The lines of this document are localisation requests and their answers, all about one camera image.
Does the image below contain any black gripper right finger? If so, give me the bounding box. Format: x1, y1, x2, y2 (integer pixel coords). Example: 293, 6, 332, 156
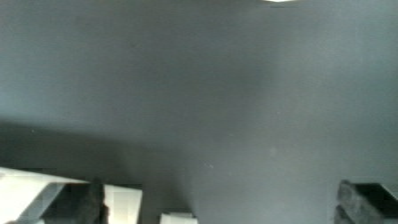
334, 180, 398, 224

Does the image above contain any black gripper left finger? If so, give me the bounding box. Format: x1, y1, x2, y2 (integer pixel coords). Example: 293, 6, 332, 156
43, 182, 109, 224

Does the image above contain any white square tabletop tray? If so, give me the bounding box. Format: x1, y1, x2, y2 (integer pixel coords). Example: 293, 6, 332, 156
261, 0, 300, 3

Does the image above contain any white left wall block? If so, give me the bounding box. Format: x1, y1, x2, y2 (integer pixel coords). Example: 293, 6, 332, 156
0, 167, 142, 224

